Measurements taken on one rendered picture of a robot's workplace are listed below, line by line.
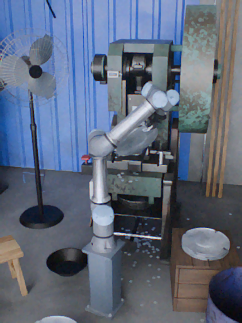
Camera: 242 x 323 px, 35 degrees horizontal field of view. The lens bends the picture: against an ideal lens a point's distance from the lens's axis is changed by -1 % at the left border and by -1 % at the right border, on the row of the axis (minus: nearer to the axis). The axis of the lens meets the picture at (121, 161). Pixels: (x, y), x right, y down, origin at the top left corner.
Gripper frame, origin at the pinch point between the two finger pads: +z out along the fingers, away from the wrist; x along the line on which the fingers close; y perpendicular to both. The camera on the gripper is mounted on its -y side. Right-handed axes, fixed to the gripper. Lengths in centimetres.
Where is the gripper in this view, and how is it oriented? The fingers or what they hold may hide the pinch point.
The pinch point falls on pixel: (145, 128)
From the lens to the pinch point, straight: 230.7
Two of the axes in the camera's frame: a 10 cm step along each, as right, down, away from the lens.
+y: -7.8, 2.4, -5.8
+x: 4.4, 8.6, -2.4
